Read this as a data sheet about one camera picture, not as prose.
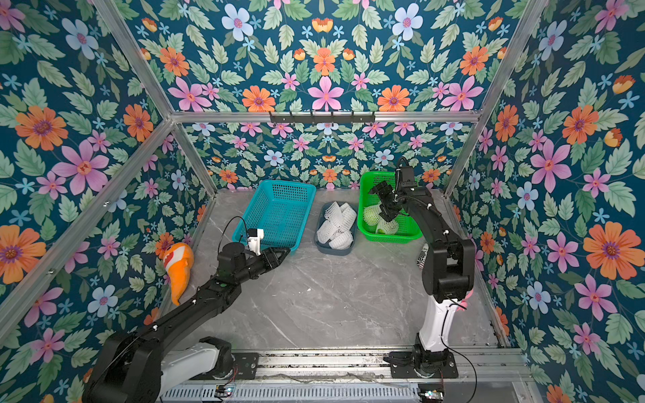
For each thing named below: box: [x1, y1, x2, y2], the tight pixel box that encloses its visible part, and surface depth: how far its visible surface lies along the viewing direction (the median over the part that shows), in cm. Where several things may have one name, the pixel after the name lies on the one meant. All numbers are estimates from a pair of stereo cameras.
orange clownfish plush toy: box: [162, 241, 195, 307], surface depth 89 cm
